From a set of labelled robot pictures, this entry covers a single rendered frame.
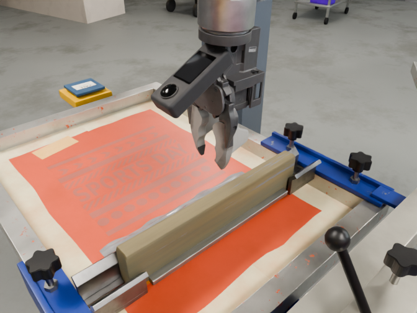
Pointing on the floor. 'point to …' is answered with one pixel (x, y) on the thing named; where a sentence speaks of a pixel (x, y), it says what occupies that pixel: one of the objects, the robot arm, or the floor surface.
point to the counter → (71, 9)
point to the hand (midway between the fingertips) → (208, 156)
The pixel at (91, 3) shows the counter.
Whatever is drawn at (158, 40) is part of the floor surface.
